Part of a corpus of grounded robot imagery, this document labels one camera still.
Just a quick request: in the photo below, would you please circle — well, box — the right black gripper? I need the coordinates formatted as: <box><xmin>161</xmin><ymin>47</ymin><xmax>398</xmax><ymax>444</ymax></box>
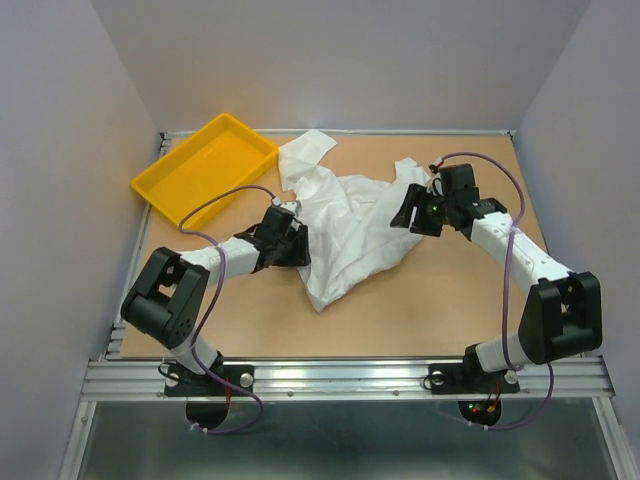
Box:
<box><xmin>388</xmin><ymin>183</ymin><xmax>454</xmax><ymax>237</ymax></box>

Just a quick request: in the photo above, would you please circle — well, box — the white long sleeve shirt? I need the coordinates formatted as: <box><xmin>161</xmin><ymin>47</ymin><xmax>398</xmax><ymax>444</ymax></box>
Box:
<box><xmin>278</xmin><ymin>130</ymin><xmax>430</xmax><ymax>312</ymax></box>

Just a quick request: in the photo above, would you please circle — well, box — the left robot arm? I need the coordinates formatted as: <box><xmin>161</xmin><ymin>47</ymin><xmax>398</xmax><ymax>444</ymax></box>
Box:
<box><xmin>120</xmin><ymin>201</ymin><xmax>311</xmax><ymax>394</ymax></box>

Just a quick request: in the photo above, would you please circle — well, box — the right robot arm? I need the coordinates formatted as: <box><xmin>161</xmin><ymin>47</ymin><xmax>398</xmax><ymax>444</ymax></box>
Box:
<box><xmin>391</xmin><ymin>184</ymin><xmax>603</xmax><ymax>390</ymax></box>

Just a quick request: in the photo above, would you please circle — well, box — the yellow plastic tray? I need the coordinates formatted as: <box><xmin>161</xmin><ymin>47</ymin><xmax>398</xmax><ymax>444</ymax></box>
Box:
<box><xmin>130</xmin><ymin>113</ymin><xmax>278</xmax><ymax>230</ymax></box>

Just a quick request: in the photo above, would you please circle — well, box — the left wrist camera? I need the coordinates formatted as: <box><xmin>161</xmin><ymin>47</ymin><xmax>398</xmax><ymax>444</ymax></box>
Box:
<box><xmin>271</xmin><ymin>197</ymin><xmax>302</xmax><ymax>216</ymax></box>

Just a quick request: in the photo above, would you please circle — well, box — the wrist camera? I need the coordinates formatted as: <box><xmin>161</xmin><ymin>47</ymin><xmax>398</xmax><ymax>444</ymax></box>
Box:
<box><xmin>439</xmin><ymin>163</ymin><xmax>476</xmax><ymax>195</ymax></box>
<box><xmin>271</xmin><ymin>197</ymin><xmax>302</xmax><ymax>216</ymax></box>

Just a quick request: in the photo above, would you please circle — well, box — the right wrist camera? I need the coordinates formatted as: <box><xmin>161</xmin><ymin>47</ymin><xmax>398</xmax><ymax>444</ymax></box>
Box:
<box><xmin>439</xmin><ymin>163</ymin><xmax>476</xmax><ymax>195</ymax></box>

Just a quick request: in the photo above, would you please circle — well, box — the aluminium front rail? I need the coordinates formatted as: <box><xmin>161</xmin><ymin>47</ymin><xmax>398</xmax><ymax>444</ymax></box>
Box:
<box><xmin>80</xmin><ymin>357</ymin><xmax>615</xmax><ymax>403</ymax></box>

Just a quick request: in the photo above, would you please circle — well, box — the aluminium rail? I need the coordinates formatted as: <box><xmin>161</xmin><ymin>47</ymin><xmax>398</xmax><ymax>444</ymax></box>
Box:
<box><xmin>159</xmin><ymin>128</ymin><xmax>516</xmax><ymax>144</ymax></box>
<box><xmin>102</xmin><ymin>132</ymin><xmax>174</xmax><ymax>360</ymax></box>
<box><xmin>80</xmin><ymin>357</ymin><xmax>615</xmax><ymax>403</ymax></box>

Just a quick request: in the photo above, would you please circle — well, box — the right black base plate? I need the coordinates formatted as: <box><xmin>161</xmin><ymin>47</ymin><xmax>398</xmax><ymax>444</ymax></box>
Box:
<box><xmin>422</xmin><ymin>362</ymin><xmax>520</xmax><ymax>395</ymax></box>

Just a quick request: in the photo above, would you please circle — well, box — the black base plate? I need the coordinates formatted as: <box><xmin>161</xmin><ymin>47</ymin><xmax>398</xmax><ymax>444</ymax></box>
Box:
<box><xmin>157</xmin><ymin>362</ymin><xmax>255</xmax><ymax>397</ymax></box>
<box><xmin>422</xmin><ymin>362</ymin><xmax>520</xmax><ymax>395</ymax></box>

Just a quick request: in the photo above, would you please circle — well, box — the aluminium back rail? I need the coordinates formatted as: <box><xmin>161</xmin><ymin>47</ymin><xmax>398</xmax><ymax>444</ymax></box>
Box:
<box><xmin>159</xmin><ymin>128</ymin><xmax>516</xmax><ymax>144</ymax></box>

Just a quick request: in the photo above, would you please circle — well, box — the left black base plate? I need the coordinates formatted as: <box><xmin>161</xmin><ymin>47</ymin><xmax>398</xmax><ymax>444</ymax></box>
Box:
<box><xmin>157</xmin><ymin>362</ymin><xmax>255</xmax><ymax>397</ymax></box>

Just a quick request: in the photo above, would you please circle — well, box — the aluminium left side rail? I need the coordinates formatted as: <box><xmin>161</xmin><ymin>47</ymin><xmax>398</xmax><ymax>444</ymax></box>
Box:
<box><xmin>102</xmin><ymin>132</ymin><xmax>174</xmax><ymax>360</ymax></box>

